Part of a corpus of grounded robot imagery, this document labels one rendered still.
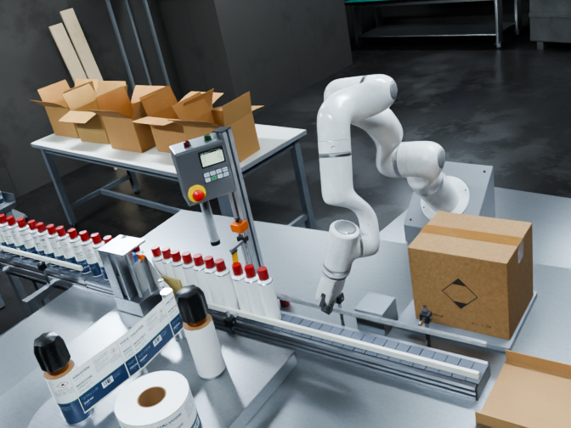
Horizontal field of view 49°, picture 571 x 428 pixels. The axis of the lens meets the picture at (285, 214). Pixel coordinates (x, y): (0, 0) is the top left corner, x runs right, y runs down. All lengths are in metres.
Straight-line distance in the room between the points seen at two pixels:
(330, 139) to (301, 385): 0.74
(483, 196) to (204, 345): 1.17
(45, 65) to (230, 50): 1.87
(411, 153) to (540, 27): 6.01
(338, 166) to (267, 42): 5.72
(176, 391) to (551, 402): 0.98
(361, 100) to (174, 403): 0.95
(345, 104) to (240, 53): 5.38
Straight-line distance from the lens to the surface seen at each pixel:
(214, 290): 2.22
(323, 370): 1.99
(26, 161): 6.76
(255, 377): 1.95
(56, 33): 6.63
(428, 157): 2.10
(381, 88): 1.80
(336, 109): 1.72
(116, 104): 4.66
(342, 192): 1.73
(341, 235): 1.72
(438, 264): 1.94
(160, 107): 4.33
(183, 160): 2.03
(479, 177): 2.48
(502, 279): 1.88
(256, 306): 2.12
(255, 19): 7.26
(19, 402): 2.24
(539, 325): 2.10
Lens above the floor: 2.12
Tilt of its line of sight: 26 degrees down
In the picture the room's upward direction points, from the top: 12 degrees counter-clockwise
